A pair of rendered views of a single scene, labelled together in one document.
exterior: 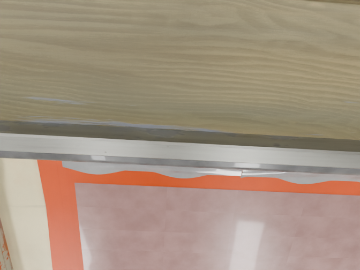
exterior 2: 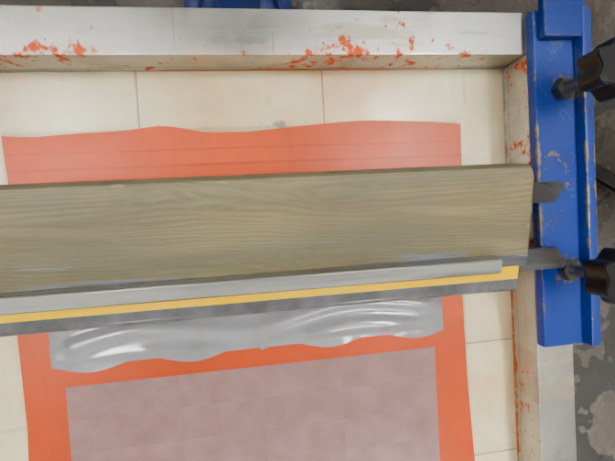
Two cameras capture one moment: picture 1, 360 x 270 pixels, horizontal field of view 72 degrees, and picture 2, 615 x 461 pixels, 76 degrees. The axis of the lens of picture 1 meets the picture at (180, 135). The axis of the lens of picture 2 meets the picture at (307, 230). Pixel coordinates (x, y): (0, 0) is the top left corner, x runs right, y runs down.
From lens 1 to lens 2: 0.16 m
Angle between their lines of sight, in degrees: 20
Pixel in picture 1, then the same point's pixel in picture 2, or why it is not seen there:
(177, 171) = (186, 352)
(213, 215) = (240, 404)
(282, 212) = (319, 387)
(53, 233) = not seen: outside the picture
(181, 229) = (203, 433)
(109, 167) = (107, 360)
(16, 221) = not seen: outside the picture
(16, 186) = not seen: outside the picture
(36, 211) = (14, 438)
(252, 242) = (296, 436)
